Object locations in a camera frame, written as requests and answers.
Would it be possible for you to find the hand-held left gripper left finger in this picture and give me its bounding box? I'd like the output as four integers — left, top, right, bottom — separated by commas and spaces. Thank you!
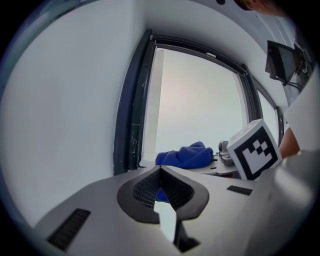
33, 165, 181, 256

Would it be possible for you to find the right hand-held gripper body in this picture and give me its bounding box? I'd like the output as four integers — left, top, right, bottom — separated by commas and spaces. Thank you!
218, 118, 283, 181

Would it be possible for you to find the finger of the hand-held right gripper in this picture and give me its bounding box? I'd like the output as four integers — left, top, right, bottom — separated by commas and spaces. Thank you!
199, 156, 240, 176

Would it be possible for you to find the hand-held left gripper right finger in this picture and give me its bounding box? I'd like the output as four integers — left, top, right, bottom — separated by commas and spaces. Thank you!
161, 166, 258, 251

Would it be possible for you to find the blue cleaning cloth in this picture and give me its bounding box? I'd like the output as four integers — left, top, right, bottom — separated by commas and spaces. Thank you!
155, 141, 215, 203

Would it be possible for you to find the black window frame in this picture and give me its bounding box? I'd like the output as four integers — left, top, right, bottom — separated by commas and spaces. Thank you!
113, 28, 286, 177

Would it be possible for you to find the person's right forearm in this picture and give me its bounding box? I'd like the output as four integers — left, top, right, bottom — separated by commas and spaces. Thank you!
278, 126, 301, 159

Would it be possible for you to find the black monitor screen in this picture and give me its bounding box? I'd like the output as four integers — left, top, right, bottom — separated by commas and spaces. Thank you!
264, 39, 300, 87

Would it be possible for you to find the person's head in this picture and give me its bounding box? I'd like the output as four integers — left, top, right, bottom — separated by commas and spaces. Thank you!
234, 0, 286, 18

